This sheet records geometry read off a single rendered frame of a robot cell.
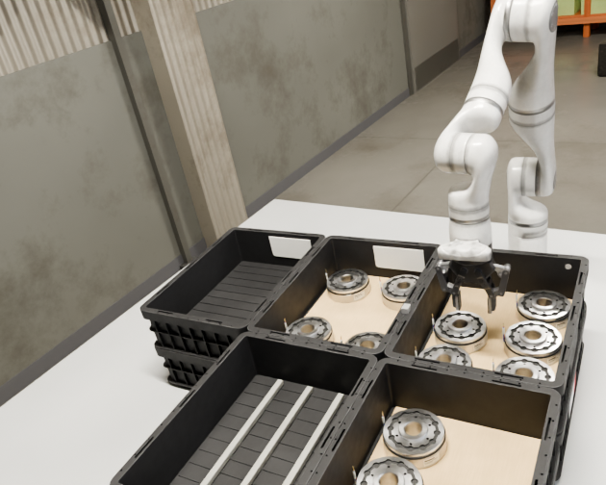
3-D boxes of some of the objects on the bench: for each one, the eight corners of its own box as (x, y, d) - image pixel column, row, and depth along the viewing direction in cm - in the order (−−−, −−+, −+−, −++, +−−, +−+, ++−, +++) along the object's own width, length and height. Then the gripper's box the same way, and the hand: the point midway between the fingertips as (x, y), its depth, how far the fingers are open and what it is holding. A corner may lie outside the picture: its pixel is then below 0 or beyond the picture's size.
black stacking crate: (250, 294, 175) (241, 260, 169) (341, 308, 160) (335, 270, 155) (165, 385, 146) (150, 346, 140) (266, 412, 131) (255, 370, 125)
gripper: (516, 229, 108) (517, 302, 115) (434, 226, 114) (440, 295, 122) (511, 249, 102) (512, 325, 110) (424, 245, 109) (432, 317, 116)
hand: (474, 303), depth 115 cm, fingers open, 5 cm apart
